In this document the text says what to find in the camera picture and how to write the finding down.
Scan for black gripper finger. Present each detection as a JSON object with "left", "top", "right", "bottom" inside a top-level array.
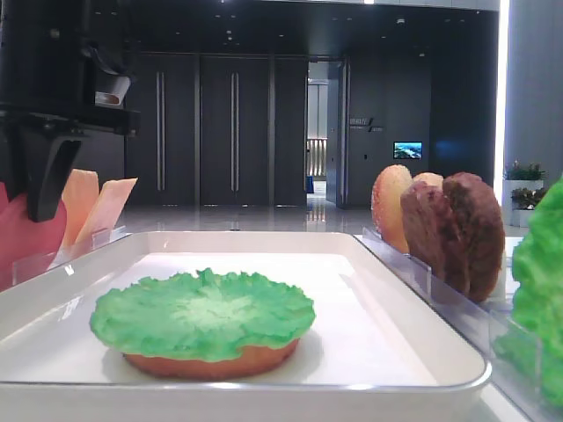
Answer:
[{"left": 25, "top": 132, "right": 82, "bottom": 222}]

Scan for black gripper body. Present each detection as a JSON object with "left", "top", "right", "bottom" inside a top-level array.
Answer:
[{"left": 0, "top": 0, "right": 142, "bottom": 138}]

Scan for orange cheese slice left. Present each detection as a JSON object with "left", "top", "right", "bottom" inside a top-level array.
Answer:
[{"left": 62, "top": 169, "right": 99, "bottom": 248}]

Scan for orange cheese slice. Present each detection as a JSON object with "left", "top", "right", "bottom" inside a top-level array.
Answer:
[
  {"left": 62, "top": 169, "right": 99, "bottom": 248},
  {"left": 75, "top": 178, "right": 137, "bottom": 244}
]

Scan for orange cheese slice right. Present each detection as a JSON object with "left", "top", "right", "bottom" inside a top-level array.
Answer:
[{"left": 75, "top": 178, "right": 137, "bottom": 244}]

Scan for green lettuce leaf on tray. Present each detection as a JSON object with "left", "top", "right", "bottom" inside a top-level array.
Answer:
[{"left": 89, "top": 268, "right": 316, "bottom": 363}]

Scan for bun bottom under lettuce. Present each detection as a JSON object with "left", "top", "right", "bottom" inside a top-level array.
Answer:
[{"left": 123, "top": 338, "right": 300, "bottom": 382}]

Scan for brown meat patty near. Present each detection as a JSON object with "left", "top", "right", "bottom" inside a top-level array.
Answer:
[{"left": 400, "top": 181, "right": 470, "bottom": 295}]

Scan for brown meat patty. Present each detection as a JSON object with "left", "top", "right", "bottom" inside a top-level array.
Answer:
[
  {"left": 400, "top": 181, "right": 470, "bottom": 295},
  {"left": 442, "top": 172, "right": 505, "bottom": 302}
]

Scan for brown meat patty far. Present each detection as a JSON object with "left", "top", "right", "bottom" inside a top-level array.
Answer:
[{"left": 442, "top": 172, "right": 505, "bottom": 302}]

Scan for green lettuce leaf standing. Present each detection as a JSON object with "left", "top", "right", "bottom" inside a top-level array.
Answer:
[{"left": 494, "top": 181, "right": 562, "bottom": 408}]

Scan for clear acrylic left rack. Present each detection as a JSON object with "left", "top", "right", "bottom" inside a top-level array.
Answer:
[{"left": 7, "top": 225, "right": 128, "bottom": 287}]

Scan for clear acrylic rack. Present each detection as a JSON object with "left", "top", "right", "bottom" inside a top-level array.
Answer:
[
  {"left": 360, "top": 228, "right": 562, "bottom": 421},
  {"left": 7, "top": 225, "right": 128, "bottom": 287}
]

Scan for white rectangular tray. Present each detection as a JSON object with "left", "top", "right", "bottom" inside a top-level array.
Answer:
[{"left": 1, "top": 231, "right": 492, "bottom": 421}]

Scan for golden bun half outer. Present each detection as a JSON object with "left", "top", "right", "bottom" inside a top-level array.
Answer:
[{"left": 371, "top": 164, "right": 413, "bottom": 253}]

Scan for golden bun half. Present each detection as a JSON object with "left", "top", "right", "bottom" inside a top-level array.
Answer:
[
  {"left": 371, "top": 164, "right": 413, "bottom": 253},
  {"left": 413, "top": 172, "right": 443, "bottom": 190}
]

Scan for golden bun half inner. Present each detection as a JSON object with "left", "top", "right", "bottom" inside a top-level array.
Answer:
[{"left": 413, "top": 172, "right": 443, "bottom": 190}]

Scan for potted plants on stand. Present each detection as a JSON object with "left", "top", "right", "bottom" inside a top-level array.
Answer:
[{"left": 502, "top": 160, "right": 546, "bottom": 228}]

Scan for clear acrylic right rack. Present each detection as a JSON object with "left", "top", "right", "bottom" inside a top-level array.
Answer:
[{"left": 360, "top": 228, "right": 562, "bottom": 421}]

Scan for wall display screen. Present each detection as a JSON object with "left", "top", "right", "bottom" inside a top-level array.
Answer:
[{"left": 393, "top": 142, "right": 423, "bottom": 160}]

